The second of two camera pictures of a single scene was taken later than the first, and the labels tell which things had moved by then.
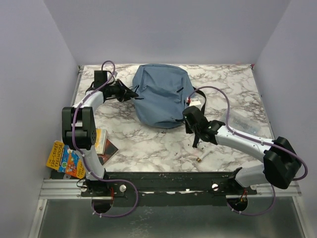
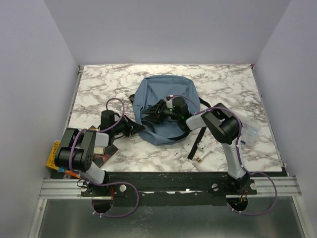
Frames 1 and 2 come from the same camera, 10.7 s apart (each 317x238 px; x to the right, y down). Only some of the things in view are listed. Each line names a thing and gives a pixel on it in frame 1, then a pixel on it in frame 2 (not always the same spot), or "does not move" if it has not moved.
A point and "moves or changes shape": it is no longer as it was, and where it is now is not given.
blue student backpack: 163,90 moves or changes shape
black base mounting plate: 165,189 does not move
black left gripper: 125,93 -> 132,127
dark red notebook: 110,151 does not move
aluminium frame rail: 53,188 does not move
